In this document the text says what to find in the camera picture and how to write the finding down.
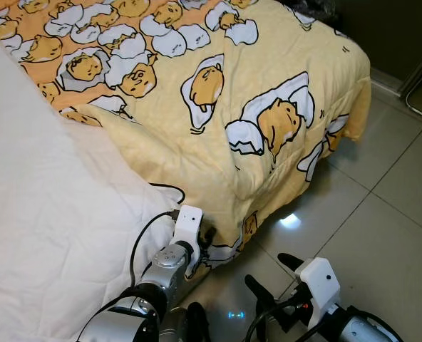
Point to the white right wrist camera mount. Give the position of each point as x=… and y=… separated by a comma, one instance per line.
x=318, y=281

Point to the yellow cartoon egg blanket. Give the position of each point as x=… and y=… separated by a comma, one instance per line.
x=268, y=71

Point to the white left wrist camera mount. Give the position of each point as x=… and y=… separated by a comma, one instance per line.
x=189, y=221

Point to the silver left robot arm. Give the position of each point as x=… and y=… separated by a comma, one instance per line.
x=165, y=260

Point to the left robot leg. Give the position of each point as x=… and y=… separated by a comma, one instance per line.
x=189, y=326

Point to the black fabric bundle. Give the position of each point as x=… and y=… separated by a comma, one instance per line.
x=318, y=7

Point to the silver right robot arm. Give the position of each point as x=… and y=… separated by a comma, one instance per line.
x=357, y=328

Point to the metal tube frame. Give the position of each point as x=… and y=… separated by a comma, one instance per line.
x=410, y=103

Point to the white quilted mattress pad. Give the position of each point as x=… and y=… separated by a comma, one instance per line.
x=47, y=214

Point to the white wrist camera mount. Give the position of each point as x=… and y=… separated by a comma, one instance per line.
x=189, y=221
x=318, y=281

